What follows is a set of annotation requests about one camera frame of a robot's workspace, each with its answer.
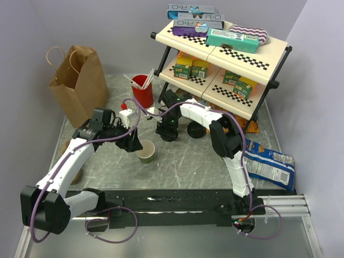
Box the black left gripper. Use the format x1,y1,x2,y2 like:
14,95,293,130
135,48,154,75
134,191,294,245
103,118,143,152

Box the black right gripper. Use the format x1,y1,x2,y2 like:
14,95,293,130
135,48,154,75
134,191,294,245
156,109,181,141

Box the green paper coffee cup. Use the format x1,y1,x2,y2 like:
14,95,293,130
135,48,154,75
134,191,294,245
136,140,155,164

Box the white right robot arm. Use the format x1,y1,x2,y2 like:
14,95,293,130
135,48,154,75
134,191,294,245
156,90,254,214

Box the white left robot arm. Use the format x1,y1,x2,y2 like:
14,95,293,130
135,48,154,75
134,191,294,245
20,109,143,242

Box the stack of black lids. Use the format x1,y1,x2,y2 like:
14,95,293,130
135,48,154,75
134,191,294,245
187,121,206,139

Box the red plastic cup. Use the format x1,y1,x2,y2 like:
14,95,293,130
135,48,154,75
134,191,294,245
132,75,154,109

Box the magazine on bottom shelf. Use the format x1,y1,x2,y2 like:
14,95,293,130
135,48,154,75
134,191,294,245
175,88,209,106

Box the white wrapped straws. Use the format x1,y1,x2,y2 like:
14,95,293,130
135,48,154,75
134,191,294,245
123,68,155,90

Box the cardboard cup carrier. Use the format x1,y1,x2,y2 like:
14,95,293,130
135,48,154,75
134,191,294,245
59,139,84,185

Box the green yellow box far left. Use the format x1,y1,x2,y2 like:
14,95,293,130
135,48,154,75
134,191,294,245
174,51,194,80

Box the green yellow box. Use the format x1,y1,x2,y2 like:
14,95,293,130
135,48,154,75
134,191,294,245
223,70,241,85
174,51,194,80
233,76,258,100
191,58,210,78

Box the orange snack bag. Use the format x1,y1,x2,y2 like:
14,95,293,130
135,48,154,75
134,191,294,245
208,103,260,133

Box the brown paper bag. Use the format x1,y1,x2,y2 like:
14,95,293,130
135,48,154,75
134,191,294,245
48,45,110,128

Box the cream three-tier shelf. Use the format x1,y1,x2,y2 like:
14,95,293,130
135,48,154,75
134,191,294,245
150,22,292,120

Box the green yellow box far right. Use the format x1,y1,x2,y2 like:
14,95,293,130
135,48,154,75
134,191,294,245
233,76,258,100

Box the blue chips bag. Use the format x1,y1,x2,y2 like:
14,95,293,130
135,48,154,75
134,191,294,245
244,139,295,192

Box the purple grey R+Co box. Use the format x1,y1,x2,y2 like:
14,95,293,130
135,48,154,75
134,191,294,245
173,19,224,37

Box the teal rectangular box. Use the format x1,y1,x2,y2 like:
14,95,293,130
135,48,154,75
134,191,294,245
206,28,259,54

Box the top grey R+Co box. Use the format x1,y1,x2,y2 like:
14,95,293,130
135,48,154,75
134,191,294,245
167,4,225,21

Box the purple wavy pouch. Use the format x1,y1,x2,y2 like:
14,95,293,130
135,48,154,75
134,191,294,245
228,24,270,46

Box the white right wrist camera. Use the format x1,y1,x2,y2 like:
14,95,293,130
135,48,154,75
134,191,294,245
145,107,159,120

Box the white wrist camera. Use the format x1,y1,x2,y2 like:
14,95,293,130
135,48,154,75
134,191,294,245
145,107,159,120
118,109,137,128

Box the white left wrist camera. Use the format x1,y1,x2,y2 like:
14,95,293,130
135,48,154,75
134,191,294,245
118,109,137,128

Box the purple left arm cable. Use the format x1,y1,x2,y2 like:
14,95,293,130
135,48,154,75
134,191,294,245
29,98,143,243

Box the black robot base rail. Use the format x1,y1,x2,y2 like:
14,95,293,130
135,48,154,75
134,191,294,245
82,189,249,229

